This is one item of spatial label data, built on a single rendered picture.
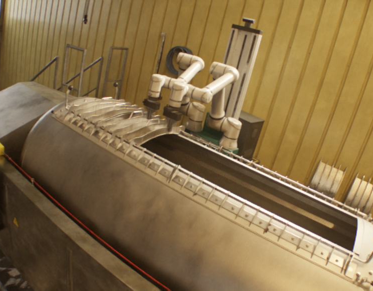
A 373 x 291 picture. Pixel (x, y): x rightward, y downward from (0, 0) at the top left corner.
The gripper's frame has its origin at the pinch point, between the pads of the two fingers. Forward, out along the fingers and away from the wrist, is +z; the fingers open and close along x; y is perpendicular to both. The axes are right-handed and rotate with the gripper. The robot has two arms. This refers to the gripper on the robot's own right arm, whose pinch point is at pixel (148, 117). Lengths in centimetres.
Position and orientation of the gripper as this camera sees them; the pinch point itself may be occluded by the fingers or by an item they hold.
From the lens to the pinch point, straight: 231.4
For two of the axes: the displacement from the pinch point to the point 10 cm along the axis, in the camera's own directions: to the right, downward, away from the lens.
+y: -5.2, 2.0, -8.3
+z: -2.3, 9.0, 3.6
